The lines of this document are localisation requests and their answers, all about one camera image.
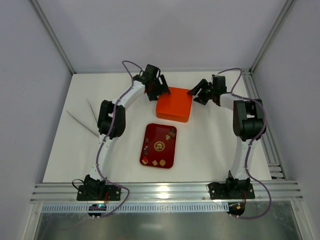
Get orange box lid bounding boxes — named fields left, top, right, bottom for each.
left=155, top=87, right=193, bottom=115

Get orange chocolate box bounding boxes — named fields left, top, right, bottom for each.
left=156, top=112, right=190, bottom=123

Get metal tongs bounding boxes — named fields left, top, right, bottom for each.
left=65, top=98, right=100, bottom=139

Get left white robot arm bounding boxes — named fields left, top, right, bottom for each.
left=76, top=60, right=171, bottom=201

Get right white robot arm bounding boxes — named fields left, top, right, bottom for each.
left=187, top=75, right=267, bottom=200

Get brown rectangular chocolate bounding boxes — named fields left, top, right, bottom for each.
left=168, top=132, right=176, bottom=138

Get red lacquer tray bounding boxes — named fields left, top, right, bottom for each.
left=139, top=123, right=177, bottom=169

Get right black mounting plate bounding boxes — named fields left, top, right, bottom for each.
left=208, top=182, right=256, bottom=200

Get black mounting plate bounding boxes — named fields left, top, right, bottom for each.
left=208, top=182, right=256, bottom=200
left=105, top=185, right=121, bottom=202

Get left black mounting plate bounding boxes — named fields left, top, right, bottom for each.
left=105, top=185, right=121, bottom=202

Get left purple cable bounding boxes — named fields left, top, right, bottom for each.
left=94, top=60, right=145, bottom=218

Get slotted cable duct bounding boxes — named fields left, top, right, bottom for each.
left=41, top=202, right=229, bottom=214

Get aluminium rail frame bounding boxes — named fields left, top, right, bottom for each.
left=30, top=180, right=303, bottom=204

